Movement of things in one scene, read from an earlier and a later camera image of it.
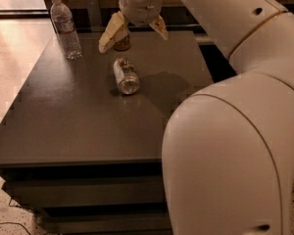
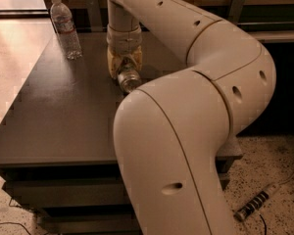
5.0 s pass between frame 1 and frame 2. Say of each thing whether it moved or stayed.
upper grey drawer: stayed
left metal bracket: stayed
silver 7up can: stayed
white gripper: moved
